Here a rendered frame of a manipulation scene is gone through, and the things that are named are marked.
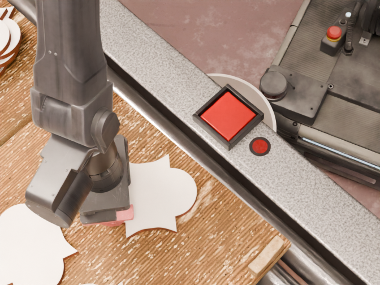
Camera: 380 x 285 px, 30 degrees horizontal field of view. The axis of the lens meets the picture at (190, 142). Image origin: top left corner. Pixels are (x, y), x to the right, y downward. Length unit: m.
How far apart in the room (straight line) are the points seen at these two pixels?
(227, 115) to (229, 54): 1.17
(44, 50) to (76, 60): 0.03
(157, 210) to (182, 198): 0.04
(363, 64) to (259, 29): 0.47
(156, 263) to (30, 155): 0.25
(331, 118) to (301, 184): 0.83
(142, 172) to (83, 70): 0.32
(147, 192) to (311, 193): 0.23
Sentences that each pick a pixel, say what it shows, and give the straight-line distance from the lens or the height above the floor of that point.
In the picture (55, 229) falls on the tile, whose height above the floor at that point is 0.95.
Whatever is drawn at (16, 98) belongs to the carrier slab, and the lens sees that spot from 1.12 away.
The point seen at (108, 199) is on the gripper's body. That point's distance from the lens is 0.90.
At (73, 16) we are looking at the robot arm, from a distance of 0.68.
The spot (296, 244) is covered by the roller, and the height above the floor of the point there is 0.92.
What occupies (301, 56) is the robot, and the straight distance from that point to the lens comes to 1.93.
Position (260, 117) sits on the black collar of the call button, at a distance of 1.05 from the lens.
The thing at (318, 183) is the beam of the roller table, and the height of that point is 0.92.
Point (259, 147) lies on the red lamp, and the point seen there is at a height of 0.92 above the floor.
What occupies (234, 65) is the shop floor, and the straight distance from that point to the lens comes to 2.19.
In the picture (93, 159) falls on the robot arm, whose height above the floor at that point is 1.13.
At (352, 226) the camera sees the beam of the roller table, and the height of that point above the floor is 0.91.
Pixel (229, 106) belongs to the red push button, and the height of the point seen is 0.93.
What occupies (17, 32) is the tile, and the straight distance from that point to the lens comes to 1.11.
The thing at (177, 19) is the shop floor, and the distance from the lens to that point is 2.30.
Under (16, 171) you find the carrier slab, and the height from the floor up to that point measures 0.94.
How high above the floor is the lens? 1.86
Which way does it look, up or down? 64 degrees down
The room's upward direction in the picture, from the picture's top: 9 degrees counter-clockwise
